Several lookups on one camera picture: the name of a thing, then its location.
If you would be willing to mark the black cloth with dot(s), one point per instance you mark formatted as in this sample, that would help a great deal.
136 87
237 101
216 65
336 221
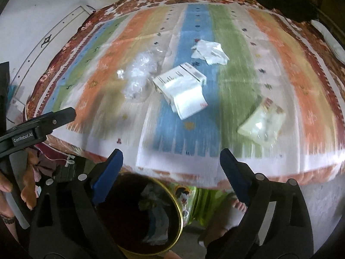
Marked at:
288 4

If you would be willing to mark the white bed headboard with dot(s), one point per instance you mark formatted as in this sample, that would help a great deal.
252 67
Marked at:
40 51

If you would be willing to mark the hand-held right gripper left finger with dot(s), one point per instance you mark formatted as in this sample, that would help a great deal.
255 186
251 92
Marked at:
107 175

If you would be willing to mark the blue face mask pack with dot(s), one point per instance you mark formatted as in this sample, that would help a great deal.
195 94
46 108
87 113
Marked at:
159 224

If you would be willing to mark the striped colourful mat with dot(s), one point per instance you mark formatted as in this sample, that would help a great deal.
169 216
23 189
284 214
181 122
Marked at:
237 86

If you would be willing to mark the brown gold-rimmed bin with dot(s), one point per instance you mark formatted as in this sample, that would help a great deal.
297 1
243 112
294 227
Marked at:
121 215

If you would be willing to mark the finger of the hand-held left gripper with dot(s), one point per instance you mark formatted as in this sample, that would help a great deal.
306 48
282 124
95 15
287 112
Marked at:
56 118

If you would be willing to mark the clear plastic wrap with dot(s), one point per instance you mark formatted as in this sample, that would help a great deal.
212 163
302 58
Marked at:
137 72

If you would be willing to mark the white cardboard medicine box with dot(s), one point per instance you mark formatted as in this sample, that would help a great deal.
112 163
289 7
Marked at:
178 86

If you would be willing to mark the white paper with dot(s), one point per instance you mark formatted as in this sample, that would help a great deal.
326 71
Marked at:
210 51

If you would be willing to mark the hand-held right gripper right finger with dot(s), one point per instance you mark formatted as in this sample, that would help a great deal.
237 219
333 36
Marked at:
234 178

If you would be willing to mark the person's foot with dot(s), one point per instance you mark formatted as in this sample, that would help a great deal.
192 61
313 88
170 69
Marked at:
237 206

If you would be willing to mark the person's left hand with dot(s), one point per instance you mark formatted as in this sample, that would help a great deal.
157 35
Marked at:
29 180

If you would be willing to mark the pale green plastic packet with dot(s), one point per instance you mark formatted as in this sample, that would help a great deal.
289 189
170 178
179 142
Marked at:
261 126

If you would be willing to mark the person's left forearm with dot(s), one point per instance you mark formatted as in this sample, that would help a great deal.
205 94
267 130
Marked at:
5 229

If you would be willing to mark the white plastic bag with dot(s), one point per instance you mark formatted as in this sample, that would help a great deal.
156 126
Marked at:
149 194

